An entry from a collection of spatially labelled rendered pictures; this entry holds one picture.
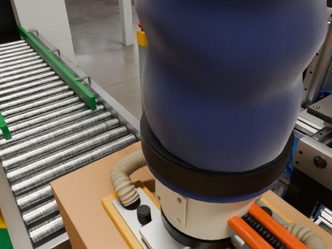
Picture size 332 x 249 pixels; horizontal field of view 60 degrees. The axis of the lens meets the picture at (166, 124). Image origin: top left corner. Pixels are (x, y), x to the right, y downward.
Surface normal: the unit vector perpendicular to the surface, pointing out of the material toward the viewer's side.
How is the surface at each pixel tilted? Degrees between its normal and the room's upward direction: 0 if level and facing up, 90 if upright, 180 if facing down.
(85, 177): 0
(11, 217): 0
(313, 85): 90
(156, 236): 0
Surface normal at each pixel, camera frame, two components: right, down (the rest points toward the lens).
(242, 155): -0.02, 0.57
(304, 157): -0.81, 0.34
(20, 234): 0.00, -0.81
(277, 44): 0.24, 0.26
